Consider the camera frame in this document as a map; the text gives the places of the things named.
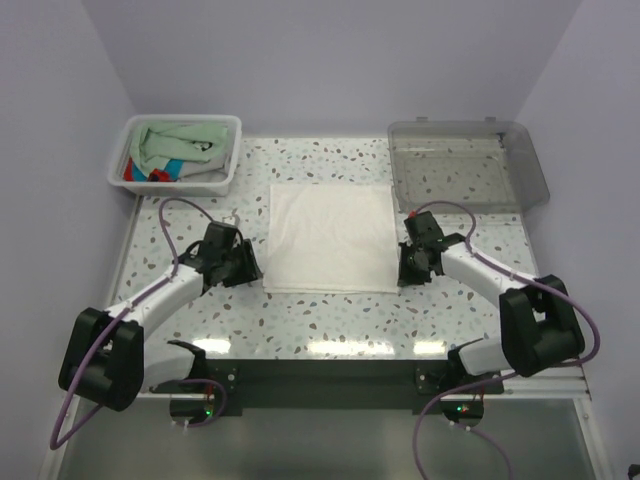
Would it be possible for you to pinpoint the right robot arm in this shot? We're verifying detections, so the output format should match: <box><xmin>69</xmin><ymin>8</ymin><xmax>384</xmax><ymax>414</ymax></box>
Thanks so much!
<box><xmin>398</xmin><ymin>211</ymin><xmax>585</xmax><ymax>393</ymax></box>

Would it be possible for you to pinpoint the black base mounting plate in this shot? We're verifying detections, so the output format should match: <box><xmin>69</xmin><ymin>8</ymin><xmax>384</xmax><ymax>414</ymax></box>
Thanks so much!
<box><xmin>148</xmin><ymin>357</ymin><xmax>506</xmax><ymax>419</ymax></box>

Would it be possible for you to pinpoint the colourful striped towel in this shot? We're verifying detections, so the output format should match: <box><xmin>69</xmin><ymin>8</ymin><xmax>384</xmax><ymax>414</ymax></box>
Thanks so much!
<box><xmin>122</xmin><ymin>158</ymin><xmax>184</xmax><ymax>183</ymax></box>

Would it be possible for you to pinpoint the clear grey plastic bin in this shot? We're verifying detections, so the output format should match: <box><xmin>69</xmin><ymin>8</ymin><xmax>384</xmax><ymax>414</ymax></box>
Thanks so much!
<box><xmin>388</xmin><ymin>118</ymin><xmax>550</xmax><ymax>214</ymax></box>

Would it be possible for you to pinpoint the white towel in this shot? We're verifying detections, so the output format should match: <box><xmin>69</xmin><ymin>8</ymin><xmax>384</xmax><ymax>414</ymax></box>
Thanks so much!
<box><xmin>263</xmin><ymin>184</ymin><xmax>399</xmax><ymax>294</ymax></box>

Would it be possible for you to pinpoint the mint green towel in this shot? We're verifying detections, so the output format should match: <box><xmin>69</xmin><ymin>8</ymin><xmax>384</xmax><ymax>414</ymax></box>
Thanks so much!
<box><xmin>129</xmin><ymin>121</ymin><xmax>229</xmax><ymax>178</ymax></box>

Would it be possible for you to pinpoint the white plastic basket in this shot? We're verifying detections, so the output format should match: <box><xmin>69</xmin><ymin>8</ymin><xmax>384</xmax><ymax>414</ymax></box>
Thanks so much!
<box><xmin>107</xmin><ymin>115</ymin><xmax>242</xmax><ymax>197</ymax></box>

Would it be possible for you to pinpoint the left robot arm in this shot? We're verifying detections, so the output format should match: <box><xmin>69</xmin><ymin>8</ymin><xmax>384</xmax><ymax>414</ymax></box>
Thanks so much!
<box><xmin>58</xmin><ymin>221</ymin><xmax>261</xmax><ymax>412</ymax></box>

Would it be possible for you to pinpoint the aluminium frame rail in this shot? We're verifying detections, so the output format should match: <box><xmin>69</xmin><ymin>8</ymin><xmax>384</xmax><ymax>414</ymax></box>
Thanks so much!
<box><xmin>62</xmin><ymin>319</ymin><xmax>594</xmax><ymax>401</ymax></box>

